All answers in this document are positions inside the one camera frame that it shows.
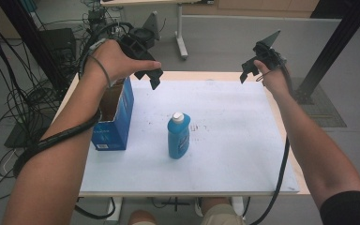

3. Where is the black metal post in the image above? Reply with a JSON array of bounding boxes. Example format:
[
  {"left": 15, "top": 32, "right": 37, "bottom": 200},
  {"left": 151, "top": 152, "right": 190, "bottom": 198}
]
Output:
[
  {"left": 294, "top": 0, "right": 360, "bottom": 105},
  {"left": 0, "top": 0, "right": 73, "bottom": 95}
]

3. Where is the blue cardboard box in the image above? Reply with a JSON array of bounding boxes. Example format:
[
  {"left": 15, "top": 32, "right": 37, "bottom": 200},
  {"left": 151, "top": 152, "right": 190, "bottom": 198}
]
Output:
[{"left": 91, "top": 76, "right": 135, "bottom": 152}]

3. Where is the person's right leg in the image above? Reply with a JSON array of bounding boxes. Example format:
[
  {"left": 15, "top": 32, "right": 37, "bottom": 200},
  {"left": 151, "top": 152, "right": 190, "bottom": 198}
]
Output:
[{"left": 199, "top": 196, "right": 248, "bottom": 225}]

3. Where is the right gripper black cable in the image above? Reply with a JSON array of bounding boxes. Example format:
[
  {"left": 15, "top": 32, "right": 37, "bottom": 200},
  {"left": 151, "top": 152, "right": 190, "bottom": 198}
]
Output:
[{"left": 248, "top": 60, "right": 295, "bottom": 225}]

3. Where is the black sleeve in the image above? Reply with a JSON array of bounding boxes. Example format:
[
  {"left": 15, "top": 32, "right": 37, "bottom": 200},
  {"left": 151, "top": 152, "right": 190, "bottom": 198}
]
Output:
[{"left": 319, "top": 190, "right": 360, "bottom": 225}]

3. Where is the person's left hand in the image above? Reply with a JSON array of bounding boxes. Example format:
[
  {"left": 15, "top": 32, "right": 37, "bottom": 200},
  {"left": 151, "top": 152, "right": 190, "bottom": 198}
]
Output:
[{"left": 84, "top": 39, "right": 163, "bottom": 87}]

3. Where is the black wrist cord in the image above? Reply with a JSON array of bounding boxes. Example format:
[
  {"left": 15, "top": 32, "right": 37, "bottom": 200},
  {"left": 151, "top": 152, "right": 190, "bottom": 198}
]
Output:
[{"left": 88, "top": 54, "right": 113, "bottom": 89}]

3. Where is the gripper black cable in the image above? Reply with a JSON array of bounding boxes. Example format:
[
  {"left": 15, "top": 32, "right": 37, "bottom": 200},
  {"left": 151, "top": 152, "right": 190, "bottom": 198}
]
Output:
[
  {"left": 248, "top": 60, "right": 295, "bottom": 225},
  {"left": 12, "top": 22, "right": 134, "bottom": 178}
]

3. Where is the bundle of black cables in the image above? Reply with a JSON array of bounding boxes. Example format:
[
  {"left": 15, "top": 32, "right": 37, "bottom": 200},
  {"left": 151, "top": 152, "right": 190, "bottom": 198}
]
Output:
[{"left": 0, "top": 0, "right": 85, "bottom": 203}]

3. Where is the white table leg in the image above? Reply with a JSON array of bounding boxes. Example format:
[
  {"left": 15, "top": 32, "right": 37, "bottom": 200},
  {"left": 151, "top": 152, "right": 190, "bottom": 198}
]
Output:
[
  {"left": 230, "top": 196, "right": 246, "bottom": 218},
  {"left": 106, "top": 196, "right": 124, "bottom": 222}
]

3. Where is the white desk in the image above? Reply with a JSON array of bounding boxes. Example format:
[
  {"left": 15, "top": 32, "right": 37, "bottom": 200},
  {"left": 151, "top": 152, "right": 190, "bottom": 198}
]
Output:
[{"left": 99, "top": 0, "right": 216, "bottom": 61}]

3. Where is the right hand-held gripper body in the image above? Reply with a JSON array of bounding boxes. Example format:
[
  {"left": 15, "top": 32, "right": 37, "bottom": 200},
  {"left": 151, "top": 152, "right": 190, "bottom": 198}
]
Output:
[{"left": 252, "top": 29, "right": 288, "bottom": 72}]

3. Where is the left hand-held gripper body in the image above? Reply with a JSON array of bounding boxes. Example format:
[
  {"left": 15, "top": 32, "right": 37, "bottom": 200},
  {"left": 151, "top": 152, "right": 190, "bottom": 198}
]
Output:
[{"left": 117, "top": 11, "right": 163, "bottom": 63}]

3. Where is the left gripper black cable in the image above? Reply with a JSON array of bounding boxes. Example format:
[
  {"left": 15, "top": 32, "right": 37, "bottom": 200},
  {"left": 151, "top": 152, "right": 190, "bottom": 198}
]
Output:
[{"left": 12, "top": 22, "right": 134, "bottom": 178}]

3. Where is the person's left leg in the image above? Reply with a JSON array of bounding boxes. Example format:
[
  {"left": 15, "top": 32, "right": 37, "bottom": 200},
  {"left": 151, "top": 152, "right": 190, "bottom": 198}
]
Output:
[{"left": 127, "top": 209, "right": 158, "bottom": 225}]

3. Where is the person's leg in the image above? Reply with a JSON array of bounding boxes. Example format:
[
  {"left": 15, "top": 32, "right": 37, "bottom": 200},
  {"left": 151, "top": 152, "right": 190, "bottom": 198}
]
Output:
[
  {"left": 127, "top": 209, "right": 158, "bottom": 225},
  {"left": 199, "top": 196, "right": 248, "bottom": 225}
]

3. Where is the white cable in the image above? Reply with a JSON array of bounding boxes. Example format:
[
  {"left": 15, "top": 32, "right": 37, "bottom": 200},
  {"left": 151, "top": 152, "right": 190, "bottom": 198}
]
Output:
[{"left": 2, "top": 149, "right": 17, "bottom": 168}]

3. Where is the person's right hand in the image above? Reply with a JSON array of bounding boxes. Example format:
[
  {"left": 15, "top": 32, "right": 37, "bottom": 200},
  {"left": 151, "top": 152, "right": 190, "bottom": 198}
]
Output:
[{"left": 253, "top": 59, "right": 292, "bottom": 97}]

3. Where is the blue bottle with white cap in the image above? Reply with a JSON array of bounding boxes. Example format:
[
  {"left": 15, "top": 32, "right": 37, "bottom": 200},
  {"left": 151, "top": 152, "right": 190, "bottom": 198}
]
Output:
[{"left": 167, "top": 112, "right": 192, "bottom": 160}]

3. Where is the black box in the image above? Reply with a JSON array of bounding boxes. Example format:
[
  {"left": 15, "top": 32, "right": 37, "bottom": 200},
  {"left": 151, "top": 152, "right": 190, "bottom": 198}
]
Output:
[{"left": 38, "top": 27, "right": 78, "bottom": 65}]

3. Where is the grey wristband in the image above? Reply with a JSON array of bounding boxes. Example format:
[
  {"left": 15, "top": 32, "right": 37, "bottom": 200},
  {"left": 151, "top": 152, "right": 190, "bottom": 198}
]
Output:
[{"left": 86, "top": 37, "right": 110, "bottom": 54}]

